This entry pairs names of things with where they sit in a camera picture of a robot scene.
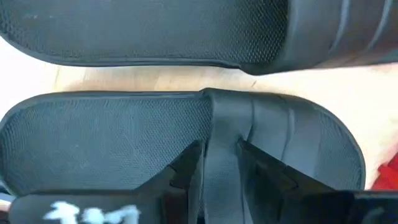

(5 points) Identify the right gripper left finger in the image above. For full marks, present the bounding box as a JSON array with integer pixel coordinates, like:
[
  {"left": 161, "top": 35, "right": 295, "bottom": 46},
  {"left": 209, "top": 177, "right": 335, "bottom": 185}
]
[{"left": 135, "top": 140, "right": 205, "bottom": 224}]

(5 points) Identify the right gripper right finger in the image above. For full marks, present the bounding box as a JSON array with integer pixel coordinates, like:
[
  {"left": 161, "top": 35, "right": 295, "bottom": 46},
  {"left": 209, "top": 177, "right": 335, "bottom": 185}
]
[{"left": 238, "top": 139, "right": 352, "bottom": 224}]

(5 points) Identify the black slide sandal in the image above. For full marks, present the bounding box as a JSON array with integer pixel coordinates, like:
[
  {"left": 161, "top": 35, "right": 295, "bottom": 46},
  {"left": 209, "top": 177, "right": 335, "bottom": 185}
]
[
  {"left": 0, "top": 88, "right": 367, "bottom": 224},
  {"left": 0, "top": 0, "right": 398, "bottom": 76}
]

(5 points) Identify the red plastic bin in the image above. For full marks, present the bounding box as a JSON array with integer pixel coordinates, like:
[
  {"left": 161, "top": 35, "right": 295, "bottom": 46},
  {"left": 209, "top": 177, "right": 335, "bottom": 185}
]
[{"left": 371, "top": 154, "right": 398, "bottom": 191}]

